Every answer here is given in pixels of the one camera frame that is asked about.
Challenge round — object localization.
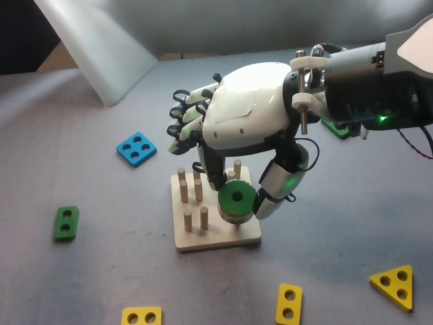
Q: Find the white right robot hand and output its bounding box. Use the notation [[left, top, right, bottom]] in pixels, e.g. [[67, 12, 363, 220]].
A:
[[164, 62, 321, 221]]

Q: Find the rainbow stacking ring toy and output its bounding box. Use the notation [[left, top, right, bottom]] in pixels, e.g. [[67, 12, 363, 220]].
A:
[[216, 179, 256, 226]]

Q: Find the green four-hole square block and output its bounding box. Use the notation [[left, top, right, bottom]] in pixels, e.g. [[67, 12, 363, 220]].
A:
[[319, 118, 352, 140]]

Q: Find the blue four-hole square block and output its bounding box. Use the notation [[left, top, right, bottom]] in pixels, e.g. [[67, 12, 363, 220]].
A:
[[115, 131, 158, 169]]

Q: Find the wooden peg board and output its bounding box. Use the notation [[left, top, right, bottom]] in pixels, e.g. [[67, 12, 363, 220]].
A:
[[169, 158, 263, 254]]

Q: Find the yellow two-hole rectangular block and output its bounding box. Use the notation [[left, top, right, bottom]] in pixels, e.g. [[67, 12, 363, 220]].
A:
[[275, 283, 303, 325]]

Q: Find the green two-hole rectangular block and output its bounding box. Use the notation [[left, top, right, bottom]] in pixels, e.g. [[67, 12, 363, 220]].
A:
[[53, 205, 81, 242]]

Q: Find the yellow four-hole square block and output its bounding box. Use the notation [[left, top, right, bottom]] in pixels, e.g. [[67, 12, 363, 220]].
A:
[[121, 306, 163, 325]]

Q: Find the yellow three-hole triangle block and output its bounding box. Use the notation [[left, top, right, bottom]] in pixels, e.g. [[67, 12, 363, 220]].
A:
[[368, 264, 415, 313]]

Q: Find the white backdrop sheet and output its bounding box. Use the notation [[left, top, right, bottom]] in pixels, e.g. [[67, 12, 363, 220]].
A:
[[32, 0, 433, 109]]

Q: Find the grey table cloth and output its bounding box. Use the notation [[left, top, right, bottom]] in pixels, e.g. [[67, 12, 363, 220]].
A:
[[0, 45, 433, 325]]

